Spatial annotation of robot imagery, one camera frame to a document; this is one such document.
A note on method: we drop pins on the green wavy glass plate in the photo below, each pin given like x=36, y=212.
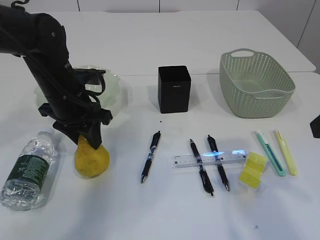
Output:
x=107, y=99

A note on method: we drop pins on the black pen left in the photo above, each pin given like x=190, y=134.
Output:
x=150, y=156

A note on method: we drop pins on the clear plastic ruler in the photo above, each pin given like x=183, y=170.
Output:
x=208, y=159

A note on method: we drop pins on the black pen middle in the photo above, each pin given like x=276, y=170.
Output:
x=207, y=185

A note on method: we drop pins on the green utility knife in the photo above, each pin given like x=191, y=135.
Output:
x=277, y=165

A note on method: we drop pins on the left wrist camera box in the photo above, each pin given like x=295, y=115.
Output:
x=90, y=76

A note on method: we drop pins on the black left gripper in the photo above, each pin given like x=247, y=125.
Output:
x=75, y=117

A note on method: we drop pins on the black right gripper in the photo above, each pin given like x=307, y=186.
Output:
x=315, y=127

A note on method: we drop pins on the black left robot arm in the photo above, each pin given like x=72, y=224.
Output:
x=71, y=93

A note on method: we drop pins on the black pen right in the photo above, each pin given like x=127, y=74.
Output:
x=214, y=149

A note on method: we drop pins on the yellow waste paper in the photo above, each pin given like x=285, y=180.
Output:
x=251, y=173

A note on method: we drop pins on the yellow pear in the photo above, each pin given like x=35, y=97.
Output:
x=90, y=162

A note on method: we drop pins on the black pen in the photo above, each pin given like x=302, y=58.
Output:
x=214, y=149
x=207, y=185
x=150, y=156

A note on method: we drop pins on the clear plastic water bottle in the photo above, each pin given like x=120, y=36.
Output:
x=23, y=186

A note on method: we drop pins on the yellow utility knife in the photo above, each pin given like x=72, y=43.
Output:
x=286, y=152

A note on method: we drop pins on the black square pen holder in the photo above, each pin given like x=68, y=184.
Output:
x=174, y=86

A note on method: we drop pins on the green plastic woven basket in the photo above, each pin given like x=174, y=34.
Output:
x=256, y=86

